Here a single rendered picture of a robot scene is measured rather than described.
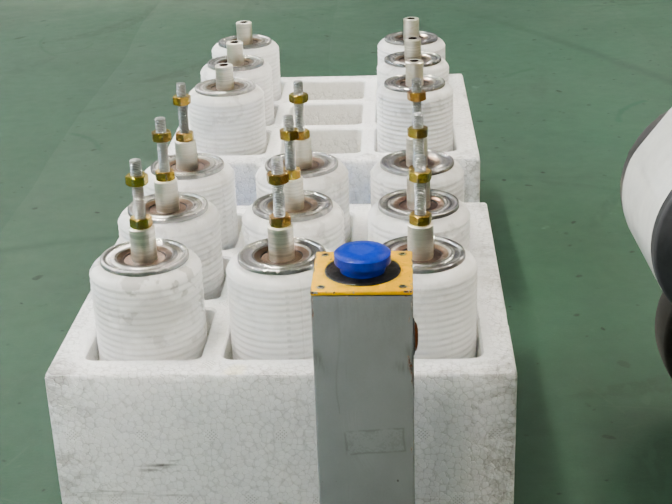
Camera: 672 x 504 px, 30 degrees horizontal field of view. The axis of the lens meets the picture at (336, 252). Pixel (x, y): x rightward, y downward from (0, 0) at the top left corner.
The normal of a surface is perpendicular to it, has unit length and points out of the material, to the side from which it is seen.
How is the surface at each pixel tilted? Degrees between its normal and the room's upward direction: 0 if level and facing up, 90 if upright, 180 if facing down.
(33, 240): 0
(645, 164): 62
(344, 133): 90
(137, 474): 90
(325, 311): 90
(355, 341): 90
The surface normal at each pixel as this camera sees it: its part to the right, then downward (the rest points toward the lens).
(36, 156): -0.04, -0.92
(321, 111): -0.04, 0.39
